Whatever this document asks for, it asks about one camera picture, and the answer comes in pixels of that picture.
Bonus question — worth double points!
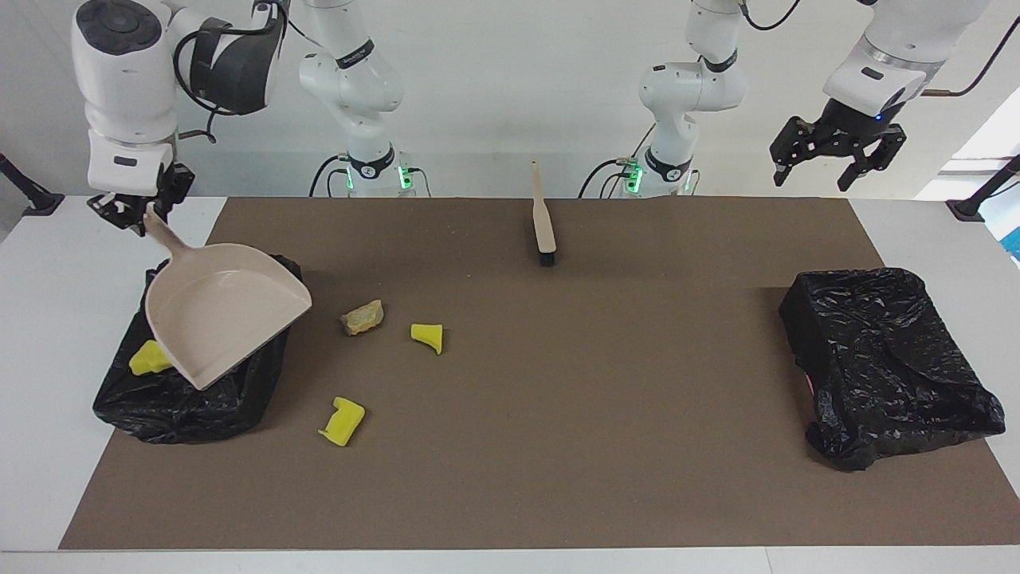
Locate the beige hand brush black bristles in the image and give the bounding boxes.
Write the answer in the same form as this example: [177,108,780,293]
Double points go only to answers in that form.
[530,159,559,268]

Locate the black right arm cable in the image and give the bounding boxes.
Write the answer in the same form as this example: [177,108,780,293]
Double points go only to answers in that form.
[171,0,292,146]

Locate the black base cable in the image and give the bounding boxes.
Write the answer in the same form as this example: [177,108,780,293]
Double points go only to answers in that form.
[309,154,351,198]
[579,124,658,199]

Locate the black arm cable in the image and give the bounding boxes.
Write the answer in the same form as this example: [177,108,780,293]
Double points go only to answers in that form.
[171,0,292,146]
[737,0,1020,98]

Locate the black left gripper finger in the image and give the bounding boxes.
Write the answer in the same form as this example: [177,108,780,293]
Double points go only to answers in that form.
[837,128,908,193]
[769,117,830,187]

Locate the black camera stand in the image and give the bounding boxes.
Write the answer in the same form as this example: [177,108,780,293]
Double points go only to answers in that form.
[0,153,65,217]
[947,155,1020,222]

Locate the brown table mat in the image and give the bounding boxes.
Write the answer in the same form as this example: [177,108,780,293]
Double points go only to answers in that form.
[60,197,1020,551]

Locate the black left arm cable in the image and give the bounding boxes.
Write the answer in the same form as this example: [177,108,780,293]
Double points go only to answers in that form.
[737,0,1020,98]

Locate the black trash bag bin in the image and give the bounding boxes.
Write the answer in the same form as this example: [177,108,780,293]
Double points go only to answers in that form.
[779,267,1006,473]
[92,246,304,445]

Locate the beige plastic dustpan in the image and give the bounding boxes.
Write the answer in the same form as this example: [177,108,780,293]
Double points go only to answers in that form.
[143,202,313,391]

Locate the yellow sponge wedge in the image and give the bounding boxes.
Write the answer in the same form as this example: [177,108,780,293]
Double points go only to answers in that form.
[128,339,172,376]

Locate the beige grey foam chunk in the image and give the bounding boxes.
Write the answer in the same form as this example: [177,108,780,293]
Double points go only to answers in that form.
[340,300,385,336]

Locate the notched yellow sponge piece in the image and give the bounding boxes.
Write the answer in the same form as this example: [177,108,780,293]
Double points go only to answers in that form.
[318,396,367,447]

